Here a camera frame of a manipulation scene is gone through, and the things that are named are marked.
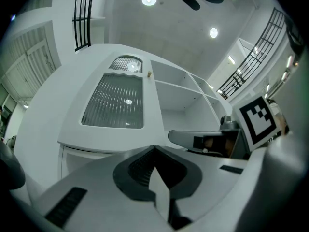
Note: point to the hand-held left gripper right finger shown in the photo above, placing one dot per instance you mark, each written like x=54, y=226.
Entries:
x=212, y=185

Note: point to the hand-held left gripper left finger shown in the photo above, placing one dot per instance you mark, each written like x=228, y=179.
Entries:
x=96, y=202

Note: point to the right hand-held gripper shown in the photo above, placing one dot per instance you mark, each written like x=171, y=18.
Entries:
x=258, y=122

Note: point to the small brass knob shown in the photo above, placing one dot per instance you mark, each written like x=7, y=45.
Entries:
x=149, y=74

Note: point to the white cabinet door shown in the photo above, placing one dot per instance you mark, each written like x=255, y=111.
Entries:
x=116, y=100

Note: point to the person's right forearm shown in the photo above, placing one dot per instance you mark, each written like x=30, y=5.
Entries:
x=283, y=126

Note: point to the white drawer front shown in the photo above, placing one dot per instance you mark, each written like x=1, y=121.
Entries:
x=79, y=163

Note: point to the white hutch shelf unit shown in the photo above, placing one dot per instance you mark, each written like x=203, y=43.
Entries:
x=176, y=98

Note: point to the black metal railing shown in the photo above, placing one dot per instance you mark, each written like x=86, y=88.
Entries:
x=256, y=54
x=83, y=16

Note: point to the white slatted shutter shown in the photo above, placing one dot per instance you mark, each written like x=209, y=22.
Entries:
x=29, y=62

